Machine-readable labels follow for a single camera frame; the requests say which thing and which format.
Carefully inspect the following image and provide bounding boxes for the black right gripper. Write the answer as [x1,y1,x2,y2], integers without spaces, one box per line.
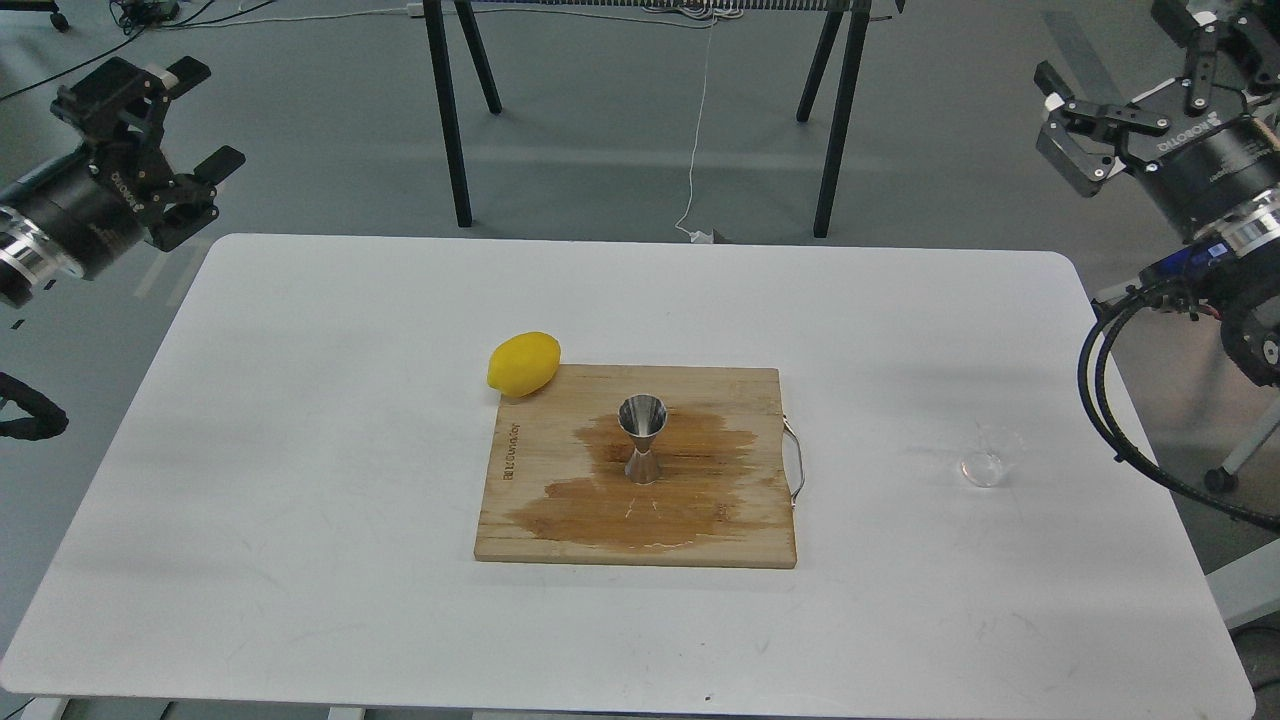
[1034,1,1279,243]

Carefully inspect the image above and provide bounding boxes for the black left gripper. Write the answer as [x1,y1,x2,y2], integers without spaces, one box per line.
[3,56,246,283]

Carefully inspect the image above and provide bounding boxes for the clear glass cup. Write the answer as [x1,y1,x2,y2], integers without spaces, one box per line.
[957,421,1027,488]

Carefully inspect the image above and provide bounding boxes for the steel jigger measuring cup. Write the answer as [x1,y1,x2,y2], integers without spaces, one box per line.
[617,395,668,486]

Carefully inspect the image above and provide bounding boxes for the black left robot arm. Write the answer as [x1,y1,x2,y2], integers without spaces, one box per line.
[1,56,244,307]

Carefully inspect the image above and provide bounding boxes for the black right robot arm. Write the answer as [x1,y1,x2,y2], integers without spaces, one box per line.
[1033,1,1279,386]

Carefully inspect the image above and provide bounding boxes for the black trestle table legs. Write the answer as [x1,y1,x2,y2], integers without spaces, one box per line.
[419,0,891,240]

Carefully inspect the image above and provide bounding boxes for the yellow lemon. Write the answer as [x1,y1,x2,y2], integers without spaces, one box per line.
[486,331,561,398]

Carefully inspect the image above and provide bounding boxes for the wooden cutting board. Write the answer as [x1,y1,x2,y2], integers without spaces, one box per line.
[474,364,797,570]

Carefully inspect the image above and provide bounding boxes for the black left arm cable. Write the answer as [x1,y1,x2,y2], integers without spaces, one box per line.
[0,372,70,442]

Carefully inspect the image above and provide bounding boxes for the white hanging cable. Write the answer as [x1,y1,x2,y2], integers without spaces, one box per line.
[672,18,716,243]

